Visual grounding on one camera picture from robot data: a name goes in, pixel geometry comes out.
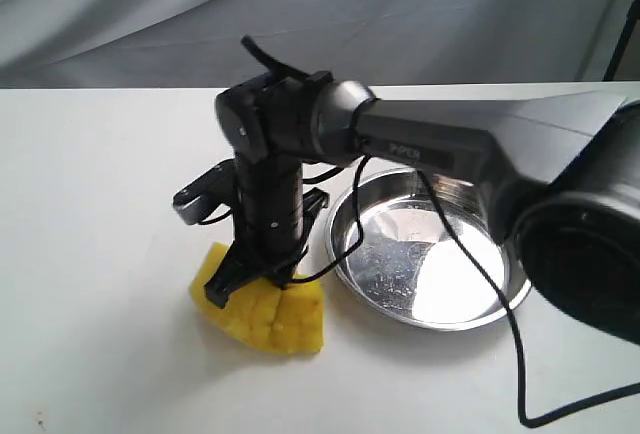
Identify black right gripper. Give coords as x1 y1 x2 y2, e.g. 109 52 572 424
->
204 151 309 309

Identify yellow sponge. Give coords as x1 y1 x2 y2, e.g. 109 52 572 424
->
189 243 324 356

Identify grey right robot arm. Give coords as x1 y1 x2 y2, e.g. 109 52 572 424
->
199 72 639 343

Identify stainless steel bowl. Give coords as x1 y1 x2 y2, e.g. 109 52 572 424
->
325 168 531 332

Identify grey backdrop curtain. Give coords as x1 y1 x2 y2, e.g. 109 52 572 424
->
1 0 615 88

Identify black stand pole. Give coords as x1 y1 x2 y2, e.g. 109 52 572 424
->
603 0 639 81

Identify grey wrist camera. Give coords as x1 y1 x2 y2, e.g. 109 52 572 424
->
172 159 237 225

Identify black camera cable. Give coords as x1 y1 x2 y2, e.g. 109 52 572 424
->
197 153 640 429

